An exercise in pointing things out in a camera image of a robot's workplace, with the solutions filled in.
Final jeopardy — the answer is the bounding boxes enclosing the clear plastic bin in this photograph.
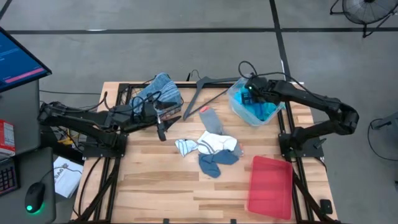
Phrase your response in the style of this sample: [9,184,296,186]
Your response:
[226,76,286,128]

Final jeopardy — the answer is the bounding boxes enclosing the dark blue sock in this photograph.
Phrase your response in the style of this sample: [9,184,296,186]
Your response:
[197,154,220,179]
[212,149,240,166]

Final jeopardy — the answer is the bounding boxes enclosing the white printed paper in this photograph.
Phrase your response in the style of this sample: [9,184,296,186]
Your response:
[53,156,85,199]

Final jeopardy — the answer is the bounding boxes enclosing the white sock grey stripes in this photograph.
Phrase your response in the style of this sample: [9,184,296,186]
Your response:
[197,130,239,156]

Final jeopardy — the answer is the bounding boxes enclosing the blue striped towel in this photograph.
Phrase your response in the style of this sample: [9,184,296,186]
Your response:
[132,72,183,116]

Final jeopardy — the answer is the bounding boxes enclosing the black computer mouse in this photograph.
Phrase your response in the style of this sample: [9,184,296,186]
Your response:
[24,182,46,215]

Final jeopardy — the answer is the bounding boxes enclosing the black clothes hanger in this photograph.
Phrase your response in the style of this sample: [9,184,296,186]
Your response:
[182,68,242,121]

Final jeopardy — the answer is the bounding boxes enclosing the small black box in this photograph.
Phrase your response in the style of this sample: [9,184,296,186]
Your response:
[320,198,334,215]

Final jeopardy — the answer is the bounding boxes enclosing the computer monitor blue screen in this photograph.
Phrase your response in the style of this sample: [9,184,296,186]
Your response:
[0,26,53,94]

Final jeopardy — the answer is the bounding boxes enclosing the small white blue-striped sock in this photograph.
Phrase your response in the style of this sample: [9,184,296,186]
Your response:
[174,138,199,157]

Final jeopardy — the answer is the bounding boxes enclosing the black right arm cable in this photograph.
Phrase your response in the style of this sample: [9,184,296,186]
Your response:
[238,60,307,94]

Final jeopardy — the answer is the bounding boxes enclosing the black floor fan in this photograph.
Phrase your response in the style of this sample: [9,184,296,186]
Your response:
[329,0,398,39]

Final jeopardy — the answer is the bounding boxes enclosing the grey desk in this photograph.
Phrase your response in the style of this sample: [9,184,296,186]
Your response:
[0,79,57,224]

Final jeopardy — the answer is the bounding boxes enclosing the black keyboard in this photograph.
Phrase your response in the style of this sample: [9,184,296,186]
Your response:
[0,157,20,197]

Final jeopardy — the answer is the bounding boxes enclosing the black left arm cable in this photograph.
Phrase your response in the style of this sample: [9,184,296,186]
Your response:
[39,90,163,118]

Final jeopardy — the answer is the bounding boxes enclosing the black aluminium table frame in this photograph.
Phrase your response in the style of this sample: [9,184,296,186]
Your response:
[70,81,340,224]

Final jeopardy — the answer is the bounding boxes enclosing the grey sock orange toe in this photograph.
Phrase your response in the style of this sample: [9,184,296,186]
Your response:
[198,105,225,136]
[232,141,245,158]

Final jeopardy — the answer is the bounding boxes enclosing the turquoise cloth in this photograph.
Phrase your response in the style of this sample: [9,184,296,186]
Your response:
[239,93,278,123]

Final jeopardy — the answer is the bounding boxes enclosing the red white box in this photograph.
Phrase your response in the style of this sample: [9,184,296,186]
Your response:
[0,119,16,157]

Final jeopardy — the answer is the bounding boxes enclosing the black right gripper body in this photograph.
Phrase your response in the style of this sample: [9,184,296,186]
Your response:
[245,75,275,104]

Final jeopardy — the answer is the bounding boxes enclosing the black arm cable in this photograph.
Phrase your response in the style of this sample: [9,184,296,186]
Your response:
[238,60,307,94]
[39,90,163,118]

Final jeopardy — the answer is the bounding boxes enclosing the red plastic lid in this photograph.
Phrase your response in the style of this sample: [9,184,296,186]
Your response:
[247,155,294,220]

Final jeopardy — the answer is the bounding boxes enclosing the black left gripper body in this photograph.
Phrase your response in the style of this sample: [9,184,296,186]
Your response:
[132,103,162,128]

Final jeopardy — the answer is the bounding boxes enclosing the black wire basket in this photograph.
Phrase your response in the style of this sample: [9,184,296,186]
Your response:
[119,81,185,122]

